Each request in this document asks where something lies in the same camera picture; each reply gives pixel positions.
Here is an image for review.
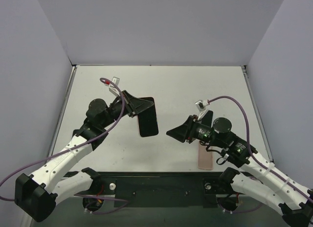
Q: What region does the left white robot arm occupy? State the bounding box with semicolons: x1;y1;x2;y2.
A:
14;91;155;222

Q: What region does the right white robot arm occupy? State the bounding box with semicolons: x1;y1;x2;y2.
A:
166;112;313;227

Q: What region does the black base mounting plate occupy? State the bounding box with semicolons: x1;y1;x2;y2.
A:
83;172;239;208

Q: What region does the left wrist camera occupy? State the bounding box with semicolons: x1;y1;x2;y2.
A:
109;77;120;97

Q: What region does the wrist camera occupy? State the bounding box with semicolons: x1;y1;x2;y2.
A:
195;100;209;120
109;77;120;97

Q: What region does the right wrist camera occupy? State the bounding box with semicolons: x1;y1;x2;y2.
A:
195;100;209;120

